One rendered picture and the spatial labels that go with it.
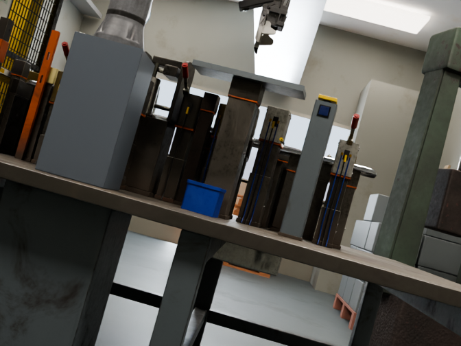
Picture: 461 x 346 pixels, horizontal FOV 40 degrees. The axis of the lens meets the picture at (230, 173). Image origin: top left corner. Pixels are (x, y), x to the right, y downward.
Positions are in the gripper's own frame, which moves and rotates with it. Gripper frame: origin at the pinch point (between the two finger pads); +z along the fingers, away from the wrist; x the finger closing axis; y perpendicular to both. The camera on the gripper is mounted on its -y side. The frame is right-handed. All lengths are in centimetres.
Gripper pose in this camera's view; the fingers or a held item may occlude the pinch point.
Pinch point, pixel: (254, 48)
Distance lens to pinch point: 210.4
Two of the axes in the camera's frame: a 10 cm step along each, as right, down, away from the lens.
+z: -2.7, 9.6, -0.4
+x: 0.1, 0.5, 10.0
